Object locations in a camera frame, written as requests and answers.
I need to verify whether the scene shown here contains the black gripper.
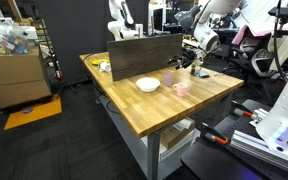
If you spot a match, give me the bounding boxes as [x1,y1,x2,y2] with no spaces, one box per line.
[167,49,199,71]

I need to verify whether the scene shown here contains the translucent purple plastic cup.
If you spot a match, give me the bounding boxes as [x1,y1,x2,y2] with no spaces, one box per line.
[162,71,175,88]

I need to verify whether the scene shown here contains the white bowl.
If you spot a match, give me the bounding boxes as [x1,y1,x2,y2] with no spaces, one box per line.
[135,77,161,93]

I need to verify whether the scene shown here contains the light wood desk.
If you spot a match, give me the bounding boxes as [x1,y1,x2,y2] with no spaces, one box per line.
[182,38,202,64]

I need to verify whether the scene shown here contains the dark wood backdrop board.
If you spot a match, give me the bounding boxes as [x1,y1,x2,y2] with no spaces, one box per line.
[106,33,184,83]

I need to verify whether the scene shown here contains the computer monitor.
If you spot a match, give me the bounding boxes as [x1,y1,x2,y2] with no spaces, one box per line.
[147,3,168,36]

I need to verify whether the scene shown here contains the pink chair backrest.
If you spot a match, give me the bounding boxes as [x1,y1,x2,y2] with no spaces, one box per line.
[231,24,275,48]

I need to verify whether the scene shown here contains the small brown cardboard box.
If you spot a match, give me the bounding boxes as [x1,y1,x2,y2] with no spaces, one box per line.
[159,117,197,151]

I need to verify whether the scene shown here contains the white mug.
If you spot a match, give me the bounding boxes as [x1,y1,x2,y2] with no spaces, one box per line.
[98,61,112,74]

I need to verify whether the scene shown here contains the black orange bar clamp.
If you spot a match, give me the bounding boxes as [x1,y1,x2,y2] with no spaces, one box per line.
[230,99,256,118]
[197,121,230,146]

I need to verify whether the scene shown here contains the black grey office chair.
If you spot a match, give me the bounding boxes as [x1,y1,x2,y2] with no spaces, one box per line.
[228,33,288,98]

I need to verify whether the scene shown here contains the yellow plate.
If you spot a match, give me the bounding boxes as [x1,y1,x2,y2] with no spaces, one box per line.
[91,58,110,67]

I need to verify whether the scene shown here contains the white flat box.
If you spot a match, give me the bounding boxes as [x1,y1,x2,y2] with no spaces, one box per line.
[140,129,202,163]

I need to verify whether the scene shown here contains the cream cloth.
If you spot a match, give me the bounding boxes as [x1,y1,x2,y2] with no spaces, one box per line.
[268,33,288,73]

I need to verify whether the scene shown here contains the black perforated robot platform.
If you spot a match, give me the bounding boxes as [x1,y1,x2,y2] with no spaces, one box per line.
[180,98,288,180]

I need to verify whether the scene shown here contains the black partition panel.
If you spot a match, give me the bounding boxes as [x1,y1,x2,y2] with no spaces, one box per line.
[35,0,150,86]

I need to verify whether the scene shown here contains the black metal rack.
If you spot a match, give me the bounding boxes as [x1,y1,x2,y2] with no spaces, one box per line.
[30,18,64,82]

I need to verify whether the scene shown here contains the yellow floor mat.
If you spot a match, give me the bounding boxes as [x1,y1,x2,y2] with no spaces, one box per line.
[3,94,63,131]

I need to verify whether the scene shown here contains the blue tape roll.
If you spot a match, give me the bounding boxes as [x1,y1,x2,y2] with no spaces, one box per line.
[22,106,34,115]

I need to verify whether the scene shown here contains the large brown cardboard box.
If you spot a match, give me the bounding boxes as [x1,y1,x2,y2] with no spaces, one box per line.
[0,45,53,109]

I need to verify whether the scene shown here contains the clear plastic bag of items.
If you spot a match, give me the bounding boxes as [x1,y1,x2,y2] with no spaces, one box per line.
[0,18,30,56]

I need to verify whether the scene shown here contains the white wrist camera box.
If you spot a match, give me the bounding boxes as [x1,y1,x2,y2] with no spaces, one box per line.
[194,49,206,65]

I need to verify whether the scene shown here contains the pink plastic cup with handle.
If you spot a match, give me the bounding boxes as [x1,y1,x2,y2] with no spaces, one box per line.
[172,82,189,98]

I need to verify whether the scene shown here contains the aluminium extrusion rail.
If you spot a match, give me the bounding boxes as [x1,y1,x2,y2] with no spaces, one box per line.
[249,107,269,125]
[229,129,288,178]

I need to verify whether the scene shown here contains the grey metal table frame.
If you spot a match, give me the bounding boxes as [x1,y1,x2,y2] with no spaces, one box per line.
[95,91,235,180]

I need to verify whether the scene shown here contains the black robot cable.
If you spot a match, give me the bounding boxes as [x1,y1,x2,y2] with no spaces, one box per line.
[272,0,288,80]

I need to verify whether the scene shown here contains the black camera on stand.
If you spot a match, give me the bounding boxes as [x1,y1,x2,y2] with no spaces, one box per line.
[267,5,288,38]

